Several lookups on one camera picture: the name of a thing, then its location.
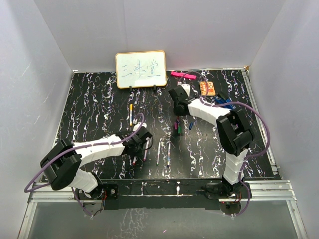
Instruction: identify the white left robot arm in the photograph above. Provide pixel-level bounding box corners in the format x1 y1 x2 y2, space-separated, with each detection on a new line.
40 126 153 199

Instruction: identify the pink plastic clip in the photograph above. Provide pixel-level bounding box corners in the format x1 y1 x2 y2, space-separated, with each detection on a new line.
171 71 196 80

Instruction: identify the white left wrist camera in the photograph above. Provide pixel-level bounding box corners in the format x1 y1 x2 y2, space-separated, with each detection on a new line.
133 119 143 131

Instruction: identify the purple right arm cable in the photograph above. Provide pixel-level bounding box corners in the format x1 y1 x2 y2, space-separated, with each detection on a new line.
177 71 271 217

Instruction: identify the white board with yellow frame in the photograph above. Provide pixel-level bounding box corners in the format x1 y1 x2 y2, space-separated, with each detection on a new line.
115 50 167 89

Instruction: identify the orange spiral notebook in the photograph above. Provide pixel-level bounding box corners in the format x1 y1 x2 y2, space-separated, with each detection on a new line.
199 81 216 96

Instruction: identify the blue stapler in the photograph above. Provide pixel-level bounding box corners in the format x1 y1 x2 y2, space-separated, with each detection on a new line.
215 92 236 110

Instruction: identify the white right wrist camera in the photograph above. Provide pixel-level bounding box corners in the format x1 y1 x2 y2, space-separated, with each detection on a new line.
181 84 190 96

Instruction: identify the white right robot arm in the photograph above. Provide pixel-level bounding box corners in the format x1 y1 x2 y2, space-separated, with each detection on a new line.
168 85 254 198

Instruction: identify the white pen yellow tip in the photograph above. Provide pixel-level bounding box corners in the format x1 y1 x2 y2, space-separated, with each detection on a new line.
130 109 133 126

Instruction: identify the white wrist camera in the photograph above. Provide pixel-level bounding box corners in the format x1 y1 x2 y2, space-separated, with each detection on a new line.
133 119 143 131
181 84 190 96

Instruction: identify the black front mounting rail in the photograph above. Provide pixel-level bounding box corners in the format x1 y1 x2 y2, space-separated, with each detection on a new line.
102 179 226 210

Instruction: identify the white pen red tip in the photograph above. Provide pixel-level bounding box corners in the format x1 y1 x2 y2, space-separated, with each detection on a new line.
132 156 138 166

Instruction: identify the white pen blue tip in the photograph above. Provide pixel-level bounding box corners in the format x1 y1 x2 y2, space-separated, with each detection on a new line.
167 142 171 168

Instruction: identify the white pen green tip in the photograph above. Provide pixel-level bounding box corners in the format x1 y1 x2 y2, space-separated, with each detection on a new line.
156 141 161 167

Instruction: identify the white pen purple tip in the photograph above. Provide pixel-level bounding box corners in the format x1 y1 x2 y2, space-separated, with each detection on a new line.
143 139 151 162

